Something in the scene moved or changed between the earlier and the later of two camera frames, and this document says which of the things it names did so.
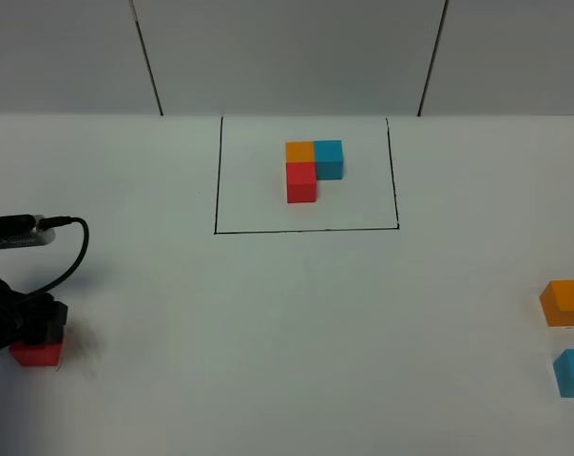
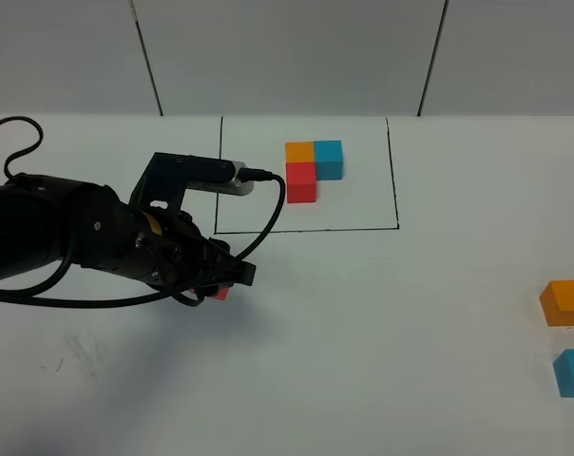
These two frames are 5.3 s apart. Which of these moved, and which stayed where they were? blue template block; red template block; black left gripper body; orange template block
Moved: black left gripper body
Stayed: orange template block; red template block; blue template block
